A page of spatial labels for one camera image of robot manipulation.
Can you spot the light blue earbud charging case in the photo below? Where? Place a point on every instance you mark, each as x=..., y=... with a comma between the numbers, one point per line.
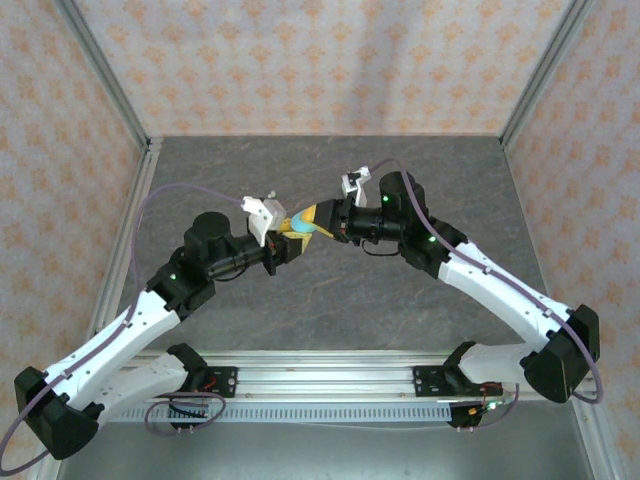
x=302, y=223

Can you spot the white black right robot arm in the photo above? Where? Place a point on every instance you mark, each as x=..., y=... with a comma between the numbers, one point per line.
x=500, y=295

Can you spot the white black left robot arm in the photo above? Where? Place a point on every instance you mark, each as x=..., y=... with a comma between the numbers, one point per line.
x=145, y=325

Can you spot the grey metal sheet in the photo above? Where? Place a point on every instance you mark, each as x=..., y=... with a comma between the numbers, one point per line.
x=325, y=455

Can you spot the aluminium table side rail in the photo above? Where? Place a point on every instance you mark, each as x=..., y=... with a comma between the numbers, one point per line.
x=595, y=455
x=147, y=160

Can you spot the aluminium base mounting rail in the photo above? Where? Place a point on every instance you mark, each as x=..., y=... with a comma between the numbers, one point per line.
x=325, y=380

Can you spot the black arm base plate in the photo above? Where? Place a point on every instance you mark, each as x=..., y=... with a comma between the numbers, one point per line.
x=225, y=382
x=430, y=382

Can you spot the aluminium frame post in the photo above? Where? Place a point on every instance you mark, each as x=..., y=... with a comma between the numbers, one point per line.
x=545, y=75
x=106, y=75

